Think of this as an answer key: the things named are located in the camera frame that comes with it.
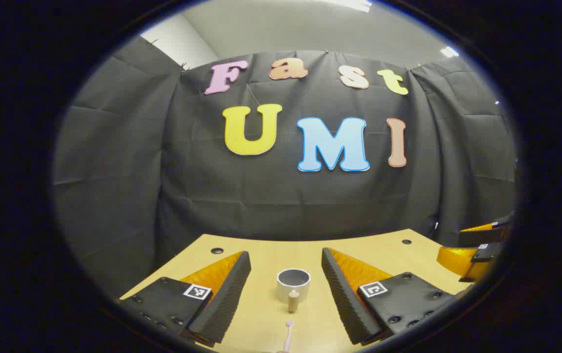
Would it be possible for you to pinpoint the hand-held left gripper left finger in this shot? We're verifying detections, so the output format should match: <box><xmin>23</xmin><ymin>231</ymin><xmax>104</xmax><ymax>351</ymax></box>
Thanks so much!
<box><xmin>118</xmin><ymin>251</ymin><xmax>252</xmax><ymax>348</ymax></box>

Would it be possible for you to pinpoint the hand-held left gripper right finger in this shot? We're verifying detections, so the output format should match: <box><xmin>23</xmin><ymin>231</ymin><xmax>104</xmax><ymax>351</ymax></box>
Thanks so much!
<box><xmin>321</xmin><ymin>247</ymin><xmax>459</xmax><ymax>346</ymax></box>

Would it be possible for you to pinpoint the white cup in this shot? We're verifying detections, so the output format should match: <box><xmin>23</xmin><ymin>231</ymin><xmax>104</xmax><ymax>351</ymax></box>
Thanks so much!
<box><xmin>277</xmin><ymin>268</ymin><xmax>311</xmax><ymax>313</ymax></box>

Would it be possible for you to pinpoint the pink toothbrush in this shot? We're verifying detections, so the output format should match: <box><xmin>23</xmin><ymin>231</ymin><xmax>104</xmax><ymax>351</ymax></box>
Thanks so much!
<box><xmin>281</xmin><ymin>321</ymin><xmax>295</xmax><ymax>353</ymax></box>

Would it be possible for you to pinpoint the wooden desktop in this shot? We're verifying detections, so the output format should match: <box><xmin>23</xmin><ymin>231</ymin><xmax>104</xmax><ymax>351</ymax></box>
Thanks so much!
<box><xmin>119</xmin><ymin>228</ymin><xmax>473</xmax><ymax>353</ymax></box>

